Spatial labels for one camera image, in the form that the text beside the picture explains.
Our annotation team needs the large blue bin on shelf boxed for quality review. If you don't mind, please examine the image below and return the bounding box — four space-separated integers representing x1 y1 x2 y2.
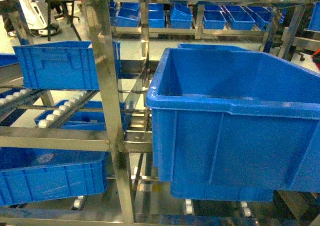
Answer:
146 48 320 202

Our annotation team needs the stainless steel shelf rack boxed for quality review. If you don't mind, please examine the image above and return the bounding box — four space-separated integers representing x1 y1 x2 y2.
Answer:
0 0 320 226

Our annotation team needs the blue bin behind rollers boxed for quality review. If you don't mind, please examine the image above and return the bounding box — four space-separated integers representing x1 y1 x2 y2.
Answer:
34 101 132 131

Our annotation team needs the blue ribbed crate middle left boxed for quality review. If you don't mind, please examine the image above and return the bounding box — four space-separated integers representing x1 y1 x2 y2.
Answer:
12 40 121 91

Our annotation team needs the blue ribbed crate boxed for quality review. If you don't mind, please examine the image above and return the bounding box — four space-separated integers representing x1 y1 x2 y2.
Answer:
0 147 108 206
12 40 121 91

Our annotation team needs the blue ribbed crate bottom left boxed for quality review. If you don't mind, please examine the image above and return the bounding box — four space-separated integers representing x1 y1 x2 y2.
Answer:
0 147 108 206

